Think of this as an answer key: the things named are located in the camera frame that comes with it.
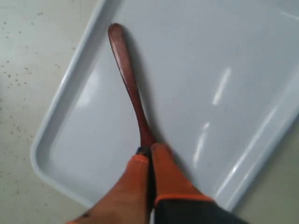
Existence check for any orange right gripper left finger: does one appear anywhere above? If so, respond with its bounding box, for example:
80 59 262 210
68 147 151 224

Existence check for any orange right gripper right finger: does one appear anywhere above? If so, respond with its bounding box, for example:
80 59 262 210
151 143 245 224

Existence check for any dark brown wooden spoon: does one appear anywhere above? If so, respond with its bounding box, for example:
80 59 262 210
107 23 156 147

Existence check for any white rectangular plastic tray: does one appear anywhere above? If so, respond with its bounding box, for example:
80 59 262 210
30 0 299 210

